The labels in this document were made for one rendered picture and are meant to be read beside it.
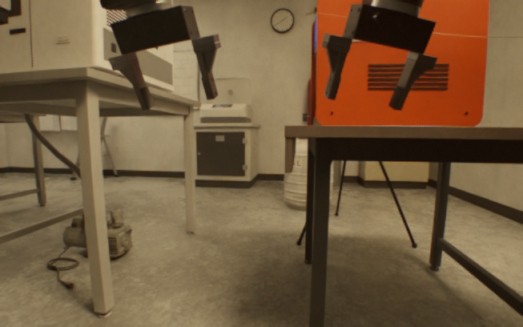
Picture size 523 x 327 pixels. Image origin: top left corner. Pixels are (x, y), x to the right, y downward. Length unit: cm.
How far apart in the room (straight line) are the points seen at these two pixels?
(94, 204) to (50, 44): 58
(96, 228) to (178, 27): 80
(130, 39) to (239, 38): 365
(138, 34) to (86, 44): 61
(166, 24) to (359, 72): 48
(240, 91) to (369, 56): 310
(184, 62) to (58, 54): 323
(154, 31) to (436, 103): 67
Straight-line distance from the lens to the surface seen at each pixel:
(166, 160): 434
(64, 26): 117
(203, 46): 46
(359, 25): 46
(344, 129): 66
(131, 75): 53
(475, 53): 86
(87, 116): 103
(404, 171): 369
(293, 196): 236
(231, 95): 379
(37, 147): 316
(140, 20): 49
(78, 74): 101
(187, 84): 420
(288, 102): 381
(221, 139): 325
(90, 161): 103
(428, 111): 78
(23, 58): 128
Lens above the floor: 69
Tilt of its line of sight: 6 degrees down
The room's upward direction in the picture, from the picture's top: straight up
